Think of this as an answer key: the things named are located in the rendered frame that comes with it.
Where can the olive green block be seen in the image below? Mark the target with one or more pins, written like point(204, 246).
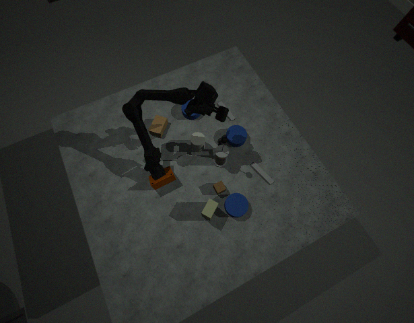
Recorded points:
point(209, 209)

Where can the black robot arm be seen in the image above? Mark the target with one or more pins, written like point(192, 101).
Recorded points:
point(133, 112)

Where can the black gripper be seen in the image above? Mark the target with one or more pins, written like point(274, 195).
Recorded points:
point(221, 115)

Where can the glass french press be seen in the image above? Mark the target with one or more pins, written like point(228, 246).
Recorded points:
point(221, 153)

